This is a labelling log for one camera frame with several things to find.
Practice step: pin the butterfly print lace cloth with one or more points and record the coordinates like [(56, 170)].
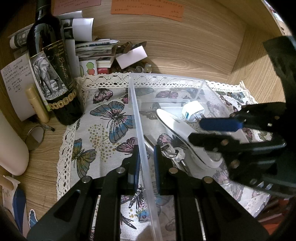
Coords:
[(120, 111)]

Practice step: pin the white plug adapter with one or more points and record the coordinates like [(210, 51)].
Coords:
[(193, 111)]

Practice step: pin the white card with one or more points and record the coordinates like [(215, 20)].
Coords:
[(133, 56)]

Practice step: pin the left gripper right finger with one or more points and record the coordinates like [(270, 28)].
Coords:
[(162, 164)]

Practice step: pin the dark wine bottle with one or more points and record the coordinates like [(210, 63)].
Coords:
[(50, 65)]

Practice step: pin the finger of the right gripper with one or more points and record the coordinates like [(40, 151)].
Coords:
[(220, 124), (224, 144)]

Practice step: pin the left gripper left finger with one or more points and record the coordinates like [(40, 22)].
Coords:
[(133, 169)]

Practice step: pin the clear plastic storage bin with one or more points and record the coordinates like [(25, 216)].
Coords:
[(168, 109)]

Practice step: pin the orange sticky note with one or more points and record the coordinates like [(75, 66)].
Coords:
[(165, 9)]

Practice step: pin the white handheld lint shaver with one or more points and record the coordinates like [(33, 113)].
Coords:
[(182, 130)]

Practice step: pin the pink sticky note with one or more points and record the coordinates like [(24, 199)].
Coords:
[(67, 6)]

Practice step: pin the round eyeglasses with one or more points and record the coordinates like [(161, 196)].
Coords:
[(36, 135)]

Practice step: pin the yellow lip balm tube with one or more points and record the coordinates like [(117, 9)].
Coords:
[(36, 103)]

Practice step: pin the white handwritten note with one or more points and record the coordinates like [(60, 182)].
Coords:
[(17, 76)]

